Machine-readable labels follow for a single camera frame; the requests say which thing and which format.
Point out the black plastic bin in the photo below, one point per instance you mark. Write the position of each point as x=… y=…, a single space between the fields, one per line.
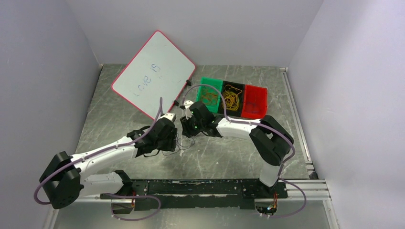
x=233 y=94

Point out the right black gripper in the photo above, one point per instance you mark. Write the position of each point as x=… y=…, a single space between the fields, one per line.
x=186 y=130

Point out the red plastic bin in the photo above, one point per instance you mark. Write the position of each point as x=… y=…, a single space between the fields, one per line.
x=255 y=102

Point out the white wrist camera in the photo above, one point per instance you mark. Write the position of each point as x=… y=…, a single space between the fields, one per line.
x=186 y=107
x=169 y=116

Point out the black aluminium base frame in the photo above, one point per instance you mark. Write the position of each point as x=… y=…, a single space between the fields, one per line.
x=146 y=194

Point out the green plastic bin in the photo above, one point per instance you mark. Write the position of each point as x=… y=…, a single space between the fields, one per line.
x=208 y=95

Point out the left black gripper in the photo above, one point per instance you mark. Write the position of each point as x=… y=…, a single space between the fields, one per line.
x=171 y=144

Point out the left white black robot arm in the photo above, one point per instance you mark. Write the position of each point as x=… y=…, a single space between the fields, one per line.
x=101 y=158

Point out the pink framed whiteboard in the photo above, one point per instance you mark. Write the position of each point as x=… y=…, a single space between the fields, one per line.
x=157 y=73

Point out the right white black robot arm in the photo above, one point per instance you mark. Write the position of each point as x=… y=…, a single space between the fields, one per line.
x=271 y=140

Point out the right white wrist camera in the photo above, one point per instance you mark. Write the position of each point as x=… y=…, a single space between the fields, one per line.
x=186 y=107

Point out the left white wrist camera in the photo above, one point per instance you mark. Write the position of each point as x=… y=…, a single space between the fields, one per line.
x=169 y=116

